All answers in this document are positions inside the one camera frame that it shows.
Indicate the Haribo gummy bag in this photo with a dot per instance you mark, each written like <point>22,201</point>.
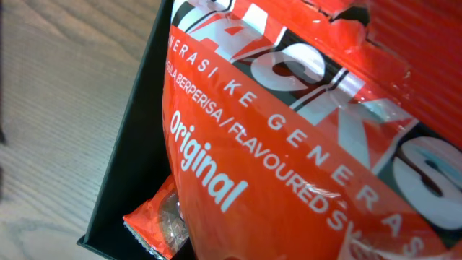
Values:
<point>158,223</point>

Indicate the red Hacks candy bag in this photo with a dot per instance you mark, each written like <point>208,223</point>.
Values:
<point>316,129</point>

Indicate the dark green open box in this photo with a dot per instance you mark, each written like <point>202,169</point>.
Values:
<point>139,164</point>

